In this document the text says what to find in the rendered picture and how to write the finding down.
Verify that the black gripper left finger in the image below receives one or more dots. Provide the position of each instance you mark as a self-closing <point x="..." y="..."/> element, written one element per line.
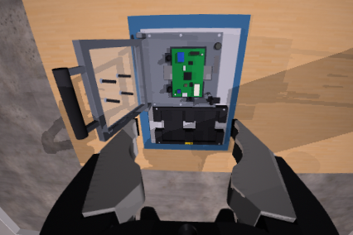
<point x="108" y="190"/>

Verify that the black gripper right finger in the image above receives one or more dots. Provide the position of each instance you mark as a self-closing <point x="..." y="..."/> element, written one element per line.
<point x="266" y="193"/>

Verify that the green circuit board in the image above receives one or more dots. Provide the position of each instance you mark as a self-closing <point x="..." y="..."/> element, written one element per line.
<point x="187" y="72"/>

